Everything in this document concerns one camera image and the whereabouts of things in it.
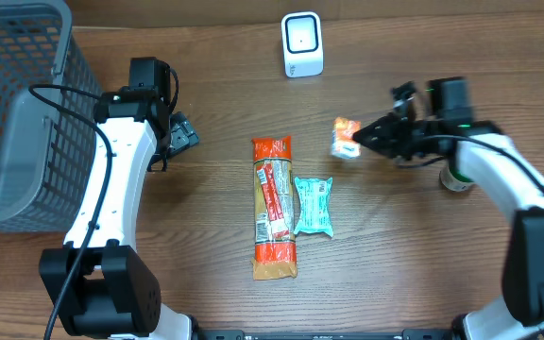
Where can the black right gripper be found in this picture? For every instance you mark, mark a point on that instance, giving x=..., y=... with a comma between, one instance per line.
x=383, y=137

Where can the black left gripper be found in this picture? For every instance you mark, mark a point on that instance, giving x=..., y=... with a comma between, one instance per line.
x=179, y=137

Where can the small orange white box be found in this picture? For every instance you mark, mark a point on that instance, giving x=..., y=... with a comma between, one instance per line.
x=342, y=144

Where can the teal snack packet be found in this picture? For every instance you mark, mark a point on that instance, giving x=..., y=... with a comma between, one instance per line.
x=314, y=199

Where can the green capped bottle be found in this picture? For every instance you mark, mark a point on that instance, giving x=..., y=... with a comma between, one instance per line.
x=453, y=180

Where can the long orange spaghetti packet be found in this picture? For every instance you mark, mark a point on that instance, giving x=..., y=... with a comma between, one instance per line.
x=275, y=254

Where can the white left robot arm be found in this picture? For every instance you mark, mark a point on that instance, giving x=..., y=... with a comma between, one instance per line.
x=99, y=286

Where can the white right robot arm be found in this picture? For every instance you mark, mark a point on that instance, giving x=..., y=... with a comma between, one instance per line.
x=476, y=153

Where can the white barcode scanner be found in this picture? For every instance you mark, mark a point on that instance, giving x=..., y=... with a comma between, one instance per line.
x=302, y=44

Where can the grey plastic mesh basket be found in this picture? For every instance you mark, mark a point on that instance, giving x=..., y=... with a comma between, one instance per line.
x=45, y=156

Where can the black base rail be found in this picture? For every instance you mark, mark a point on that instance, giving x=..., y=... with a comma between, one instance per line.
x=406, y=334

